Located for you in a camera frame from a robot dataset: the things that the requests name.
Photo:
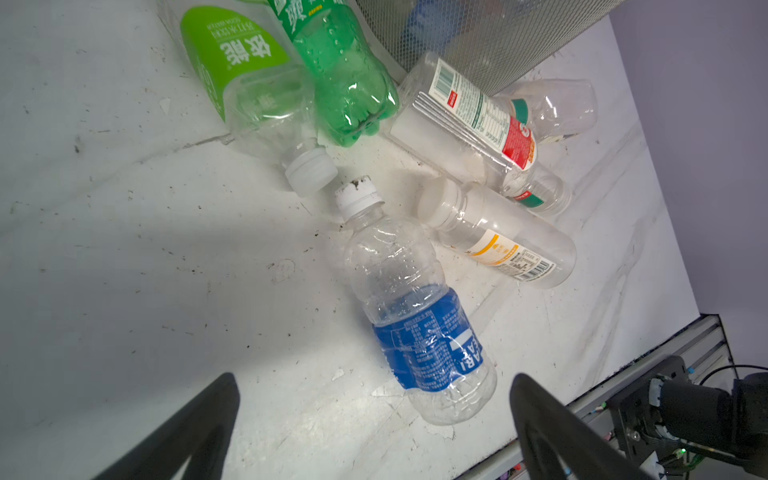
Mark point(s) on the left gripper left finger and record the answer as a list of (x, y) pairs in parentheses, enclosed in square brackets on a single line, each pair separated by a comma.
[(194, 441)]

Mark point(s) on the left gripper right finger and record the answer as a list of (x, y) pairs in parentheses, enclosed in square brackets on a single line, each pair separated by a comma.
[(552, 438)]

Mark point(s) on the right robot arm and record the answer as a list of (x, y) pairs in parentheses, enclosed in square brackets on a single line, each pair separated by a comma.
[(729, 426)]

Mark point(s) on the grey mesh waste bin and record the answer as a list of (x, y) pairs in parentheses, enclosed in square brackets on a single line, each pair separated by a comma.
[(492, 43)]

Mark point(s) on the blue label round bottle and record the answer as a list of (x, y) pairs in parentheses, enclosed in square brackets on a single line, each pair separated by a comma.
[(416, 317)]

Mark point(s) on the clear bottle orange cap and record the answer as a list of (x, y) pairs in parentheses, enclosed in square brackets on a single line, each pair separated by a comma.
[(491, 230)]

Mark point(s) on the clear bottle green cap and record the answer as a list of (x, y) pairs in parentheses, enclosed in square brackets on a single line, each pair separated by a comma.
[(553, 109)]

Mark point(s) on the white red label bottle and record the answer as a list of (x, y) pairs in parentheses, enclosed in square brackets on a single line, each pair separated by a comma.
[(449, 123)]

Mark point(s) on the green soda bottle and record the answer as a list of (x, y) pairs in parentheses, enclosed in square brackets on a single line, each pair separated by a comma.
[(353, 90)]

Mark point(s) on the small green label bottle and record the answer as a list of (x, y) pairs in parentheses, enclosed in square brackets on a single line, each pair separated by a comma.
[(257, 83)]

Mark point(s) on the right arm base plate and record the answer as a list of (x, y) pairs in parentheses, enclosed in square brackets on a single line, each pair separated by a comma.
[(635, 412)]

